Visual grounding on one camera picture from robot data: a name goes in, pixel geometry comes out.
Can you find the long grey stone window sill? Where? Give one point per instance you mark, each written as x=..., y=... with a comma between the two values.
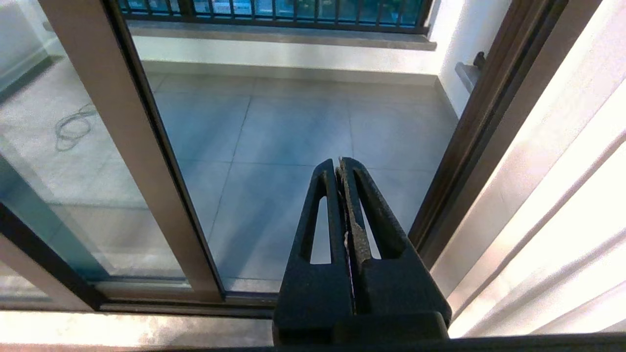
x=293, y=39

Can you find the beige pleated curtain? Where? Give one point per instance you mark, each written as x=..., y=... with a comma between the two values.
x=562, y=220

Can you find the brown framed fixed glass panel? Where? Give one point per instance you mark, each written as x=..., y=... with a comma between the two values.
x=54, y=264

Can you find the dark brown door jamb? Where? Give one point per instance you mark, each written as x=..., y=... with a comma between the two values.
x=481, y=122

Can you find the brown framed sliding glass door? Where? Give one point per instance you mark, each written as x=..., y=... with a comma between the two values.
x=137, y=146

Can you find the long black metal balcony railing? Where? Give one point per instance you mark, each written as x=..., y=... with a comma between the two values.
x=293, y=23

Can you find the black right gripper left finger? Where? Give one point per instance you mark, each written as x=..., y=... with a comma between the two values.
x=303, y=293

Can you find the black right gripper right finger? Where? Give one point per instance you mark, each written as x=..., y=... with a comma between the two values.
x=401, y=288

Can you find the short grey stone window sill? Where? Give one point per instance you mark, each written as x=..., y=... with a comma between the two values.
x=467, y=73

